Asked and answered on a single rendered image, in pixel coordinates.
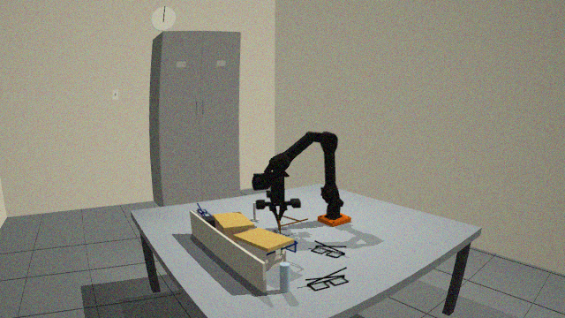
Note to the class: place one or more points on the beige flat panel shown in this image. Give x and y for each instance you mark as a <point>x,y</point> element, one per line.
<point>247,265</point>

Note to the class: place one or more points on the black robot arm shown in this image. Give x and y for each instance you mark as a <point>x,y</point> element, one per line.
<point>279,163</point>

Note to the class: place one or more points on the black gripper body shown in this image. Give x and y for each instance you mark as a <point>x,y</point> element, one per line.
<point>277,197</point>

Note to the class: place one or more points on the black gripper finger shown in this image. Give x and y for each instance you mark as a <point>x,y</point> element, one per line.
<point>281,211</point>
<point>275,213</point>

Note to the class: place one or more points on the black eyeglasses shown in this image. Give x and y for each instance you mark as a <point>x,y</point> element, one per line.
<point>322,285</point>

